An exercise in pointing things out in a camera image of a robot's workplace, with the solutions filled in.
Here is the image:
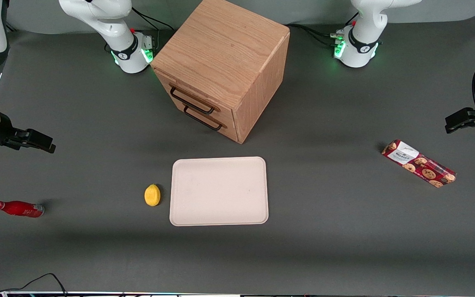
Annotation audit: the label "wooden drawer with black handle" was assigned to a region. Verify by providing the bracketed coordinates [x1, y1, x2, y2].
[154, 69, 235, 124]
[161, 89, 239, 143]

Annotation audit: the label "oak wooden drawer cabinet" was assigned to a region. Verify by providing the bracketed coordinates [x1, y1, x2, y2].
[151, 0, 291, 144]

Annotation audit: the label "red cookie box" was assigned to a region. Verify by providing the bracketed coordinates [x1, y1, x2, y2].
[381, 139, 457, 189]

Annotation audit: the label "red bottle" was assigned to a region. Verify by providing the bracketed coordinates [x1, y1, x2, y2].
[0, 200, 45, 218]

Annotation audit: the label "yellow lemon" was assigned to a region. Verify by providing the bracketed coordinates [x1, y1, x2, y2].
[144, 184, 161, 207]

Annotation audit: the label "beige rectangular tray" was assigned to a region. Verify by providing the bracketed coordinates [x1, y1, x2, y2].
[169, 156, 269, 226]

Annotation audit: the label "thin black table-edge cable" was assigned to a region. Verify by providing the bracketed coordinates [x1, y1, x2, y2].
[0, 273, 68, 297]

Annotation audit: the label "black right arm base cables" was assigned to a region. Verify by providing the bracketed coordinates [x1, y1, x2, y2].
[132, 6, 175, 32]

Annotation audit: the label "black arm base cables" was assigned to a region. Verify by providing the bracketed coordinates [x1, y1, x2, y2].
[287, 12, 360, 48]
[132, 6, 175, 32]

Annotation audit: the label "black left arm base cables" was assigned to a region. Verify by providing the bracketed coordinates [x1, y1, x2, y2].
[287, 12, 360, 48]

